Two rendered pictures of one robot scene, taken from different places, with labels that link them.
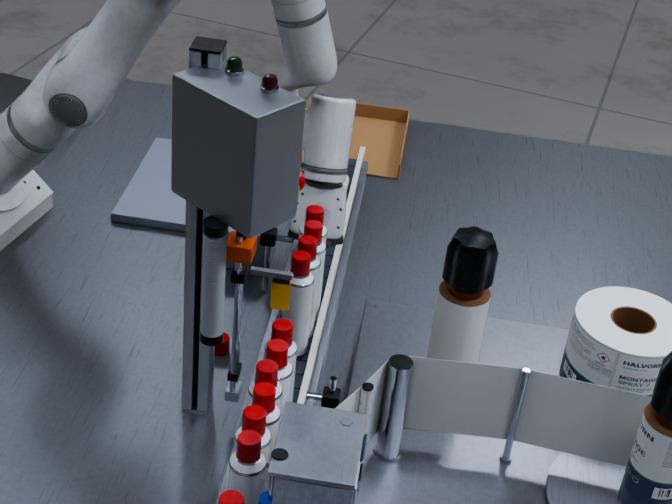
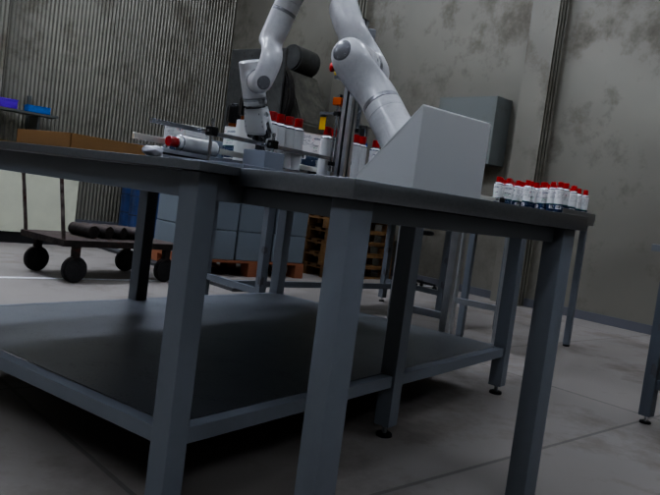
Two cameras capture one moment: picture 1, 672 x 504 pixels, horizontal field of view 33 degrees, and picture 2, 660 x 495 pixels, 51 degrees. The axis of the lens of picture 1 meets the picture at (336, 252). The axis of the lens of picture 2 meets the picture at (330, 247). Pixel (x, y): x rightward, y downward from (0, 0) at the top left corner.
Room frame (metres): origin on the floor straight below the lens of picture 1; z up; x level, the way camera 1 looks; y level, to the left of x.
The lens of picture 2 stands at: (3.82, 1.64, 0.78)
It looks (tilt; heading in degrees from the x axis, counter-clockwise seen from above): 4 degrees down; 212
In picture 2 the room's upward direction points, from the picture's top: 7 degrees clockwise
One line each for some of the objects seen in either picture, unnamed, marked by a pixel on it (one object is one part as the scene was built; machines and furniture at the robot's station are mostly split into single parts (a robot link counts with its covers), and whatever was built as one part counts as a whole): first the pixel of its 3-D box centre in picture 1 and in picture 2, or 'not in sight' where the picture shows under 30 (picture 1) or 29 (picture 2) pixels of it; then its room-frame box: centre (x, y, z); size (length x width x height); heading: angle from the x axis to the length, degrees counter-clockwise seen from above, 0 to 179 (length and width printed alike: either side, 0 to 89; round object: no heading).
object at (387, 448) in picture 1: (394, 408); not in sight; (1.35, -0.12, 0.97); 0.05 x 0.05 x 0.19
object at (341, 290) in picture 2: not in sight; (341, 342); (2.15, 0.70, 0.39); 0.86 x 0.83 x 0.79; 164
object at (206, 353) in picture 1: (202, 243); (350, 105); (1.47, 0.21, 1.16); 0.04 x 0.04 x 0.67; 86
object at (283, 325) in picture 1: (278, 375); (325, 151); (1.39, 0.07, 0.98); 0.05 x 0.05 x 0.20
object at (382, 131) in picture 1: (352, 136); (90, 145); (2.50, -0.01, 0.85); 0.30 x 0.26 x 0.04; 176
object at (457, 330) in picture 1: (461, 309); (246, 130); (1.56, -0.22, 1.03); 0.09 x 0.09 x 0.30
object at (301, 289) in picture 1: (297, 304); (296, 144); (1.59, 0.06, 0.98); 0.05 x 0.05 x 0.20
